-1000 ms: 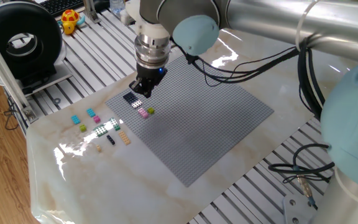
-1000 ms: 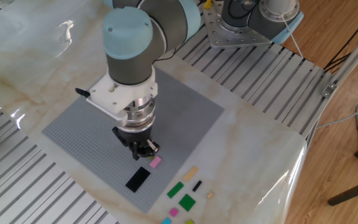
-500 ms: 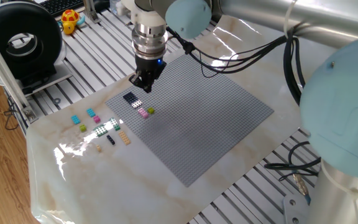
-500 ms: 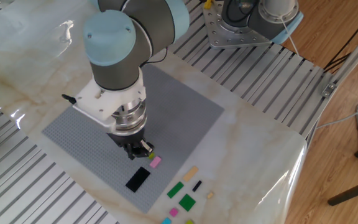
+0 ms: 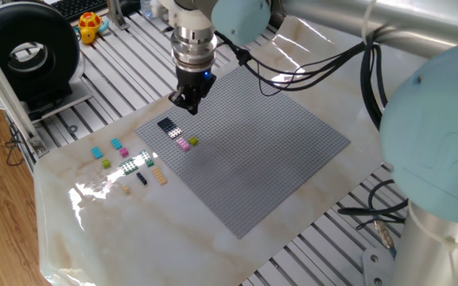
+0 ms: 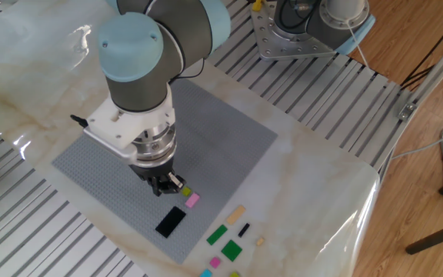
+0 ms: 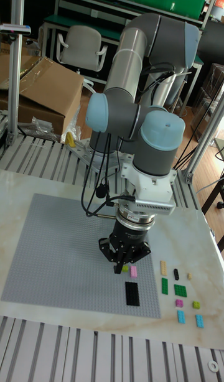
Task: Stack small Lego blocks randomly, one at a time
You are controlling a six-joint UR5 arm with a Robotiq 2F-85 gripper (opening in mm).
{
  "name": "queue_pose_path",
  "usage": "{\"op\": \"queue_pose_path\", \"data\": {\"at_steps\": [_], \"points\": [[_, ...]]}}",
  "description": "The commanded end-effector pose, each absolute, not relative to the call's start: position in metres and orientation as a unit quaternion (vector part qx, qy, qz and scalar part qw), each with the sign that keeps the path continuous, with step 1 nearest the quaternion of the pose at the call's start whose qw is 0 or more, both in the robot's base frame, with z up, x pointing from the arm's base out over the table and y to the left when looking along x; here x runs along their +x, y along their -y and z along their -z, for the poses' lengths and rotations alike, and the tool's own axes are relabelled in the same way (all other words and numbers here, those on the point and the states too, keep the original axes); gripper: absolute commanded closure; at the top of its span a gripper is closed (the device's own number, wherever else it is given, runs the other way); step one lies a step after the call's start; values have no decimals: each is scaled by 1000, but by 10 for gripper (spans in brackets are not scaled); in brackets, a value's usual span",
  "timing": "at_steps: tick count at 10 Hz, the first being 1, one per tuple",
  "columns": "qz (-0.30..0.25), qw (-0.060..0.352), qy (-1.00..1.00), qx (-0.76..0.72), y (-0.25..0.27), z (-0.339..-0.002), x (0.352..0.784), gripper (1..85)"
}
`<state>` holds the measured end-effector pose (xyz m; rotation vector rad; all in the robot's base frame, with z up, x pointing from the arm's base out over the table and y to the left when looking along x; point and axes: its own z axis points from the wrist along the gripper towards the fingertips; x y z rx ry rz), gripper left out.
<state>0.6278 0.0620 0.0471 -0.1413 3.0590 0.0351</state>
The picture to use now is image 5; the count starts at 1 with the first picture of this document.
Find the thin black cable loop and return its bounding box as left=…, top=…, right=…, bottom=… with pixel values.
left=4, top=122, right=25, bottom=167

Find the long tan Lego plate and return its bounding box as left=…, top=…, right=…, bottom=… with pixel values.
left=151, top=167, right=169, bottom=187

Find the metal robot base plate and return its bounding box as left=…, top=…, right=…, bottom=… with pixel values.
left=360, top=247, right=397, bottom=286

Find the square green Lego plate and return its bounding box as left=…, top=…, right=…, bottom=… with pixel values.
left=118, top=157, right=139, bottom=176

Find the black keyboard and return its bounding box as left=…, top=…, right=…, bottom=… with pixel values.
left=49, top=0, right=109, bottom=21

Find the yellow toy turtle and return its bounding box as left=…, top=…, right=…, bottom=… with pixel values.
left=72, top=11, right=111, bottom=45

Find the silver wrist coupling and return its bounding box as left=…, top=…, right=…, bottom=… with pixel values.
left=169, top=25, right=218, bottom=75

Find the clear plastic bottle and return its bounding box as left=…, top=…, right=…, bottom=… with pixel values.
left=140, top=0, right=161, bottom=19

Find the marble pattern table mat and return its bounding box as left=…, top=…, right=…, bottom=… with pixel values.
left=33, top=0, right=429, bottom=286

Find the black cable with metal connector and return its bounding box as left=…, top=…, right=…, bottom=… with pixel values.
left=336, top=178, right=409, bottom=259

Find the black Lego plate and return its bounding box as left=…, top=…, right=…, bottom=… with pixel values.
left=157, top=116, right=184, bottom=139

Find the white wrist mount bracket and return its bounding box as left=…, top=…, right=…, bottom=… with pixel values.
left=157, top=0, right=216, bottom=31

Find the black gripper cable bundle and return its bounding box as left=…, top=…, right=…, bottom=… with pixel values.
left=212, top=29, right=387, bottom=132

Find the grey Lego baseplate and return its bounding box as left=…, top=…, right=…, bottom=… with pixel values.
left=134, top=63, right=351, bottom=240

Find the short aluminium frame post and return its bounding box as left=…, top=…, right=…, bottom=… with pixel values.
left=106, top=0, right=130, bottom=32

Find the long green Lego plate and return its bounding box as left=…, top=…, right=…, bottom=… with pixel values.
left=139, top=149, right=155, bottom=168

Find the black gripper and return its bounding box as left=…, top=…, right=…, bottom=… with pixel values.
left=168, top=66, right=218, bottom=116

